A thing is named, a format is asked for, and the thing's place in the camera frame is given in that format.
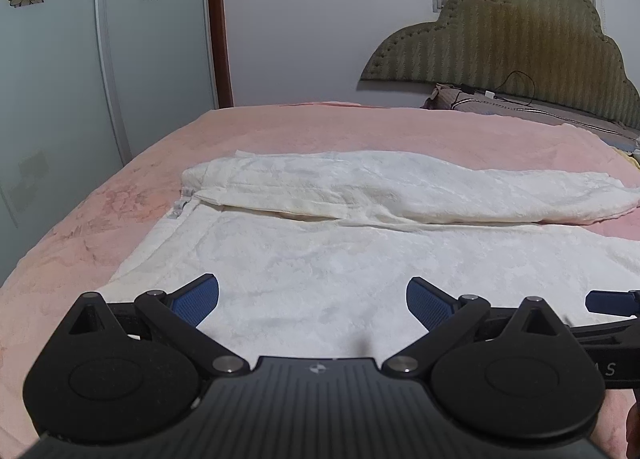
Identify white floral wardrobe door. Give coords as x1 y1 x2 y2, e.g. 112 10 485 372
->
0 0 220 202

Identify striped pillow at headboard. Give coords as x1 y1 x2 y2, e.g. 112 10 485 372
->
423 84 639 147

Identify white textured pants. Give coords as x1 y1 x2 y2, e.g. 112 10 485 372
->
102 151 639 361

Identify black charging cable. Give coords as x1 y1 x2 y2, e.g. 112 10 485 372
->
451 70 547 112

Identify brown wooden door frame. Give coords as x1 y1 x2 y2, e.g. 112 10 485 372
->
206 0 233 108

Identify pink floral bed blanket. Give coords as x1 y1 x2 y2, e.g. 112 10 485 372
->
1 102 639 458

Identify yellow patterned bedsheet edge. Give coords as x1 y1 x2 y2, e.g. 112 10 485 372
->
610 140 640 166

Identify olive green padded headboard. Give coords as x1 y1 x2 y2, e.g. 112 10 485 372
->
361 0 639 128

